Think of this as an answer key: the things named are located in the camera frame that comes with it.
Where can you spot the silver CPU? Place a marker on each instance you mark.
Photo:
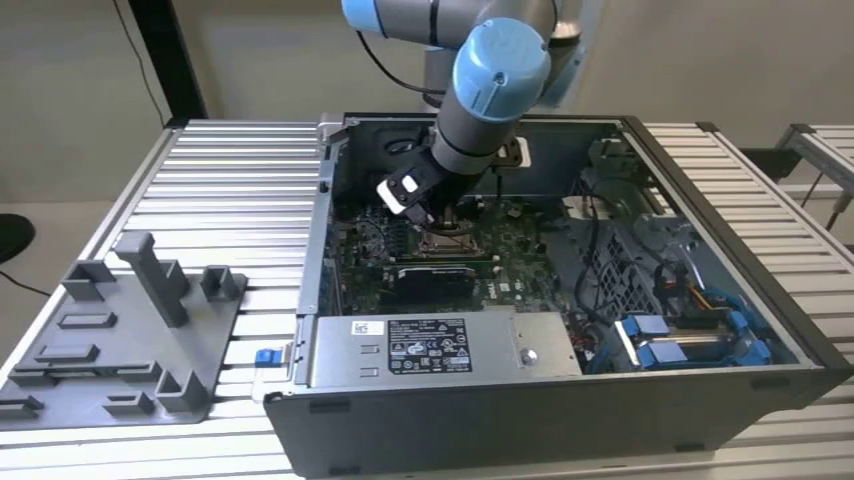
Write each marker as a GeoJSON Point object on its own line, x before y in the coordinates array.
{"type": "Point", "coordinates": [454, 244]}

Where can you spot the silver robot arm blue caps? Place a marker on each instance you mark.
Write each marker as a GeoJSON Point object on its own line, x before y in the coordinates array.
{"type": "Point", "coordinates": [480, 125]}

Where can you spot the CPU socket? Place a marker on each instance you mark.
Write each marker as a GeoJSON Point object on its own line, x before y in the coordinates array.
{"type": "Point", "coordinates": [420, 248]}

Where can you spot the black RAM slot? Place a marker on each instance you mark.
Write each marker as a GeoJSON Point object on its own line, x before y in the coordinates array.
{"type": "Point", "coordinates": [447, 256]}
{"type": "Point", "coordinates": [447, 261]}

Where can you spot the black graphics card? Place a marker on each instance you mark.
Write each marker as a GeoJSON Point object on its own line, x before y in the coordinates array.
{"type": "Point", "coordinates": [434, 282]}

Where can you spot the green motherboard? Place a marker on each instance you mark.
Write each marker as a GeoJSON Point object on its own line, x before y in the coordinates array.
{"type": "Point", "coordinates": [527, 270]}

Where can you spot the grey metal drive cage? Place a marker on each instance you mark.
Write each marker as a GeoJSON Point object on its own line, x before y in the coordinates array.
{"type": "Point", "coordinates": [600, 240]}

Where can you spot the grey plastic drive latch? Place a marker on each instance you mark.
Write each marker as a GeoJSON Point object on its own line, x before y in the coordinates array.
{"type": "Point", "coordinates": [610, 152]}

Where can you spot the silver power supply unit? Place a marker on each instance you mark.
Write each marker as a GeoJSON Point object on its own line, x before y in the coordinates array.
{"type": "Point", "coordinates": [334, 350]}

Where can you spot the black open PC case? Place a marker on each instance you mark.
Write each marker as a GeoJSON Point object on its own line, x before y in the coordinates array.
{"type": "Point", "coordinates": [467, 430]}

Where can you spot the black box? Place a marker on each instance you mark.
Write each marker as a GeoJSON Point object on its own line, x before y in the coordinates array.
{"type": "Point", "coordinates": [767, 162]}

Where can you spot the black round seat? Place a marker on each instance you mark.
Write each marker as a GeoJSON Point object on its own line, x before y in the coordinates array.
{"type": "Point", "coordinates": [13, 237]}

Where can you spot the grey parts rack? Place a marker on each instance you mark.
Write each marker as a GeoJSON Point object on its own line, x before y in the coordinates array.
{"type": "Point", "coordinates": [80, 395]}

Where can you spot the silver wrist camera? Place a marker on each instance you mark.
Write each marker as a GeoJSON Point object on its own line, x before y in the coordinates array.
{"type": "Point", "coordinates": [403, 187]}

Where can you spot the black upright post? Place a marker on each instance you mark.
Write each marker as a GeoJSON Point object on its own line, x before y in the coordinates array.
{"type": "Point", "coordinates": [169, 60]}

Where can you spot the aluminium side table frame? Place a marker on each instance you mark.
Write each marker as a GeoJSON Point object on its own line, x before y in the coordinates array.
{"type": "Point", "coordinates": [810, 150]}

